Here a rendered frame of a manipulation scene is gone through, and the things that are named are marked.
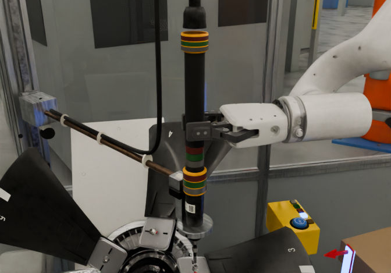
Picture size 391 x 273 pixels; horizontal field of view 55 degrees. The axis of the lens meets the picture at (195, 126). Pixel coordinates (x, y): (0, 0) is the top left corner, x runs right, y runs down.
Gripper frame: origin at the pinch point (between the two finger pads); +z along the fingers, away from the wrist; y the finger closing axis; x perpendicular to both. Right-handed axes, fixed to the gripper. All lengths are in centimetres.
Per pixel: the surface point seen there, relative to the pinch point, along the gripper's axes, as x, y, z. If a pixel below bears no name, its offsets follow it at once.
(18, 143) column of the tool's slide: -24, 57, 44
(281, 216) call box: -43, 29, -33
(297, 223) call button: -42, 24, -35
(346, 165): -51, 70, -81
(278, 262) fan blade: -32.8, 0.3, -18.4
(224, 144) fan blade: -9.9, 12.6, -9.1
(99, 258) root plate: -28.7, 4.0, 18.7
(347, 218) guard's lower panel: -80, 70, -86
